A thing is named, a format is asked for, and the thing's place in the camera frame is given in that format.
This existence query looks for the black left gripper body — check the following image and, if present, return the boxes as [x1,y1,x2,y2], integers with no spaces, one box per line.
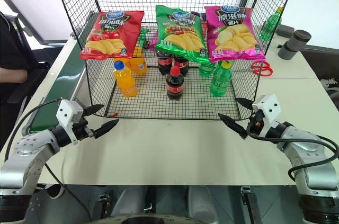
[72,117,95,142]

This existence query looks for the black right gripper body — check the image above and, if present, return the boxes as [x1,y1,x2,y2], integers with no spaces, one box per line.
[246,111,266,138]

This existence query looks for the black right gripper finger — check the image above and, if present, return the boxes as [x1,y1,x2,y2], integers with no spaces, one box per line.
[235,97,256,111]
[218,113,248,139]

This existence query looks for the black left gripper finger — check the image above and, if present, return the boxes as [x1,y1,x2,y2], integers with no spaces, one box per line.
[84,104,105,117]
[92,118,120,140]

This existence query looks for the green conveyor belt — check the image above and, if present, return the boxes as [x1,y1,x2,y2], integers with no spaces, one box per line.
[21,11,100,136]

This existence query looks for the green soda bottle yellow cap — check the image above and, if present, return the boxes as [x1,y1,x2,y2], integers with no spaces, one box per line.
[258,6,284,42]
[209,60,233,98]

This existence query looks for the orange soda bottle blue cap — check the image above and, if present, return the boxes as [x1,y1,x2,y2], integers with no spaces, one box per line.
[113,60,138,98]

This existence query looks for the magenta potato chips bag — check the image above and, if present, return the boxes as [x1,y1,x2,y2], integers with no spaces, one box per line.
[204,6,266,63]

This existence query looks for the black office chair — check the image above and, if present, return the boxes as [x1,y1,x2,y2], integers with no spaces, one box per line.
[7,59,51,105]

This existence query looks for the cola bottle red cap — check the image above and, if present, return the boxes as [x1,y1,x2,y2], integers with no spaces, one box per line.
[166,66,184,101]

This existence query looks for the grey cylindrical flask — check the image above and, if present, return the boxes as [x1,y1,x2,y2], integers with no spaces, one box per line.
[277,30,312,60]

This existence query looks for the red potato chips bag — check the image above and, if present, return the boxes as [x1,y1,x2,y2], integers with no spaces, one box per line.
[79,10,145,60]

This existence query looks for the dark grey board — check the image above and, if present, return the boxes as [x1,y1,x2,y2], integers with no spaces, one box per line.
[301,43,339,108]

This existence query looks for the small green snack pack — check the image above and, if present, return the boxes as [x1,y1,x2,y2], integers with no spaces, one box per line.
[137,27,150,50]

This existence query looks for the small magenta snack pack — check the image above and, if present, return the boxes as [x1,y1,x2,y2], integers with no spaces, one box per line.
[148,32,159,50]

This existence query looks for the green potato chips bag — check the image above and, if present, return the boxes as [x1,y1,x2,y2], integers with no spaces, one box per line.
[154,5,210,64]

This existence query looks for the small purple snack pack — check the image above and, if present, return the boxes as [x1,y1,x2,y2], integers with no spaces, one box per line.
[190,11,207,21]

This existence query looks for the person in black clothes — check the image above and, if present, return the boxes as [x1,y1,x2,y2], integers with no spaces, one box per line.
[0,12,40,150]

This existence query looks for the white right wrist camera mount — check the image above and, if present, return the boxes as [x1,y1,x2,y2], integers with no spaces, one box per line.
[252,93,281,138]

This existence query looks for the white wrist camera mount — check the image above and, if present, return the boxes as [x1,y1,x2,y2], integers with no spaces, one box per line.
[56,99,86,146]
[252,93,281,138]

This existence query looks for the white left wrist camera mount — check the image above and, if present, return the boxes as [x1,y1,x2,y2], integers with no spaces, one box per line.
[56,99,86,146]

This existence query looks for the red handled scissors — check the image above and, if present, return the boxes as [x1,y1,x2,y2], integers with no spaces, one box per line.
[251,60,273,77]

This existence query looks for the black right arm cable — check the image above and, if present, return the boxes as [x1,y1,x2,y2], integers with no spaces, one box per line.
[246,123,333,182]

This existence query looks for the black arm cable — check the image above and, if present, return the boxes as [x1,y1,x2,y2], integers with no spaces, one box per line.
[4,98,63,161]
[246,123,333,182]

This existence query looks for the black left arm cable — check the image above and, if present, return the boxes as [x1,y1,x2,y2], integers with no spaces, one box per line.
[4,98,63,161]

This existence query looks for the thin black cable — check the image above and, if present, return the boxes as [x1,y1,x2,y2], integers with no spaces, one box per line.
[44,164,93,222]

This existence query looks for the black metal bracket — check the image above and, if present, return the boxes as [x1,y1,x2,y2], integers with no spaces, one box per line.
[95,193,112,220]
[240,185,263,224]

